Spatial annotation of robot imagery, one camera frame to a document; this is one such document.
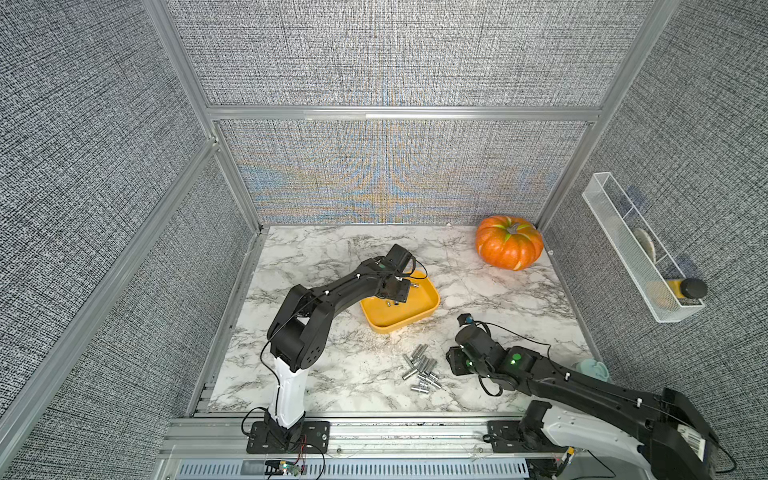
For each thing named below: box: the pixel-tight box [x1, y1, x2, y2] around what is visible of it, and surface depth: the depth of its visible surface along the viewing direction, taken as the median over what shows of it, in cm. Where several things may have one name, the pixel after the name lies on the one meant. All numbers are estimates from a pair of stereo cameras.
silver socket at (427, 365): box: [420, 357, 438, 374], surface depth 87 cm
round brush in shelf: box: [633, 228, 656, 262], surface depth 72 cm
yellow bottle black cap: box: [667, 278, 708, 299], surface depth 63 cm
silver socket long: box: [411, 344, 428, 361], surface depth 89 cm
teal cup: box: [576, 358, 609, 382], surface depth 76 cm
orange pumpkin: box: [475, 215, 544, 272], surface depth 102 cm
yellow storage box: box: [361, 271, 441, 333], surface depth 93 cm
